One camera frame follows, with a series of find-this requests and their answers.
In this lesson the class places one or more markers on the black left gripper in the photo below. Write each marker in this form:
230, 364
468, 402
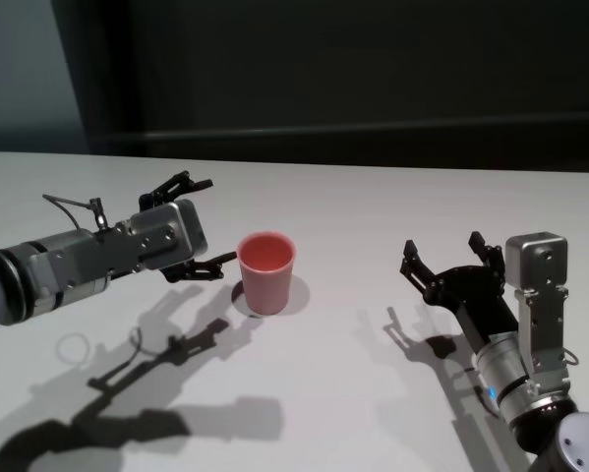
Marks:
172, 274

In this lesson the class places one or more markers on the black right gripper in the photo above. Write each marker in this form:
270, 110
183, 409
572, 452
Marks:
476, 300

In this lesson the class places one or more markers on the pink plastic cup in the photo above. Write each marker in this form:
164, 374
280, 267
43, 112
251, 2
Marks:
267, 290

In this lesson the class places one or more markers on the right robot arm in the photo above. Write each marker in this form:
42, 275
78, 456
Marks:
505, 369

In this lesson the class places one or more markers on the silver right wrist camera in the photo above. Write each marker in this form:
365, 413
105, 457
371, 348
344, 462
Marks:
535, 255

